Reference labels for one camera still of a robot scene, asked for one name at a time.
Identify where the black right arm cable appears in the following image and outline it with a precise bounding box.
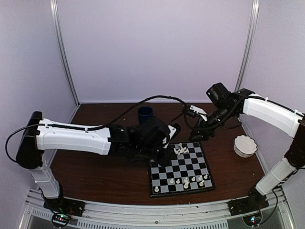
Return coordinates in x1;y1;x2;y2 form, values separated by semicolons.
183;104;241;134

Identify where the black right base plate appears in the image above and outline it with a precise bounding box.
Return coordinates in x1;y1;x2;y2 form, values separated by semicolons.
227;197;269;216

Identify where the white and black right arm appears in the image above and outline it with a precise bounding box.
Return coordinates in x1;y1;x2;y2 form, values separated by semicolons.
183;83;305;211

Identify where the white chess piece pile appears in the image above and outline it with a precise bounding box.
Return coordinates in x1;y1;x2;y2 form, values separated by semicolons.
173;143;189;155

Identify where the left aluminium frame post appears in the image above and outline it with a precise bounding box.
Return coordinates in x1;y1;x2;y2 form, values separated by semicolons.
50;0;80;106

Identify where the right aluminium frame post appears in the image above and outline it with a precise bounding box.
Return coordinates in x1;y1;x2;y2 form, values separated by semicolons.
234;0;260;92

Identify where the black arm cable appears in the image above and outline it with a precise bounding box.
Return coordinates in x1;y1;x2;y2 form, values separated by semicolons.
183;104;241;134
6;94;191;164

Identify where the white chess king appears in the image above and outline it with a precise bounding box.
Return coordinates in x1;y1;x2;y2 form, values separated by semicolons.
183;177;189;189

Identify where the aluminium front rail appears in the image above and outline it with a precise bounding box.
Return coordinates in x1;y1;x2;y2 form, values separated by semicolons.
16;189;296;229

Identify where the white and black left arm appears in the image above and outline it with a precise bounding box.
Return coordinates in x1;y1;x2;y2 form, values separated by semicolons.
16;111;179;212

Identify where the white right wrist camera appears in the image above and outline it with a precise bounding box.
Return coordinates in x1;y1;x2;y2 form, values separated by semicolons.
189;105;208;121

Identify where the dark blue mug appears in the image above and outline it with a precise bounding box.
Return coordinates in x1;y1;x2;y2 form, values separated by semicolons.
137;106;153;125

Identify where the white scalloped bowl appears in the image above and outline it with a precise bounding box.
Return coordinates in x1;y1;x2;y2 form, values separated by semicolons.
233;135;257;158

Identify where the black and white chessboard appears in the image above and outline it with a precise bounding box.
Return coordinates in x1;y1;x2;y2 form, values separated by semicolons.
149;142;216;198

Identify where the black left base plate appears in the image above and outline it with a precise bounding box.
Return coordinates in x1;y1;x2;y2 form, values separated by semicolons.
43;198;85;217

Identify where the aluminium frame post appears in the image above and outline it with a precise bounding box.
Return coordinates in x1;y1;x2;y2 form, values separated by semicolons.
50;0;80;106
234;0;260;92

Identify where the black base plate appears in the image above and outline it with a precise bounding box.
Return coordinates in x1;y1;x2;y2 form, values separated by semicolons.
43;198;85;217
227;197;269;216

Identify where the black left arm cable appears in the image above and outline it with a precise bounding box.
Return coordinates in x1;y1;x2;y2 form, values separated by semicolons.
6;94;191;164

